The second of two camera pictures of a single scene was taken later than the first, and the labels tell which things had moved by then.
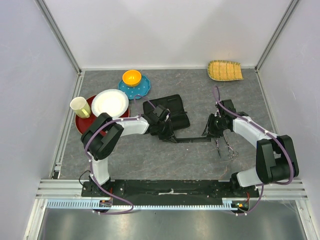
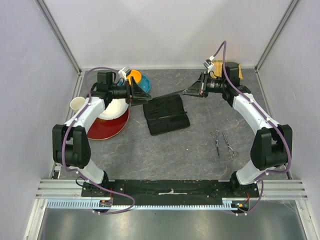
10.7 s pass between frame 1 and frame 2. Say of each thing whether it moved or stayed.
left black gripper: moved
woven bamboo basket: stayed
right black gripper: moved
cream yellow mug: stayed
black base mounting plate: stayed
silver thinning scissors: stayed
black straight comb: moved
